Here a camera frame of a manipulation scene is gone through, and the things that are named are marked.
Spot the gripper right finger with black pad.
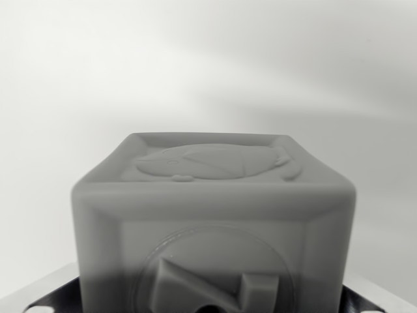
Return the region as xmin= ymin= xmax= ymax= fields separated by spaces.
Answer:
xmin=340 ymin=282 xmax=417 ymax=313

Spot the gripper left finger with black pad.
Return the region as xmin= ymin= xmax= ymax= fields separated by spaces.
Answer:
xmin=0 ymin=262 xmax=82 ymax=313

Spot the grey embossed cube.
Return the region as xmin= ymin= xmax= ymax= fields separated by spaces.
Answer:
xmin=69 ymin=131 xmax=356 ymax=313

